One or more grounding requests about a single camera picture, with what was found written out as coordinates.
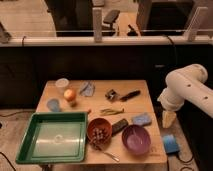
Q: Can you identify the orange apple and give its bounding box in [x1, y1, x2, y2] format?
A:
[63, 89, 77, 102]

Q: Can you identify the blue sponge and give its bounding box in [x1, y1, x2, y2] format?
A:
[132, 113, 152, 126]

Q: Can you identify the crumpled blue cloth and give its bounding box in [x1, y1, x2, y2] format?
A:
[79, 82, 95, 97]

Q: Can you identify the white horizontal rail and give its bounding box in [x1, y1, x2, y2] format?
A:
[0, 35, 213, 47]

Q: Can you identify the black rectangular block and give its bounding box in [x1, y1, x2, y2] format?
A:
[112, 119, 129, 135]

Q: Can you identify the clear plastic cup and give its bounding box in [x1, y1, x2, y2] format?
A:
[55, 78, 69, 94]

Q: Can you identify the green plastic tray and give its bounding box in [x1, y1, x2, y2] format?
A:
[16, 112, 87, 165]

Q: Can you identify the black office chair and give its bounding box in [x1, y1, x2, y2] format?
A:
[103, 10, 120, 31]

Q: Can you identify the orange bowl with beads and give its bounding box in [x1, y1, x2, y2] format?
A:
[87, 118, 112, 144]

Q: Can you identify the purple bowl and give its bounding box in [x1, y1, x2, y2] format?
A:
[122, 125, 151, 155]

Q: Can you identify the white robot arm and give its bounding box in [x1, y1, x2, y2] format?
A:
[157, 64, 213, 128]

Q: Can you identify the light blue lid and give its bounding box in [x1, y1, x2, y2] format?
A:
[47, 99, 61, 112]

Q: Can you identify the wooden table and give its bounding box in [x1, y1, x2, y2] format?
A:
[36, 80, 167, 164]

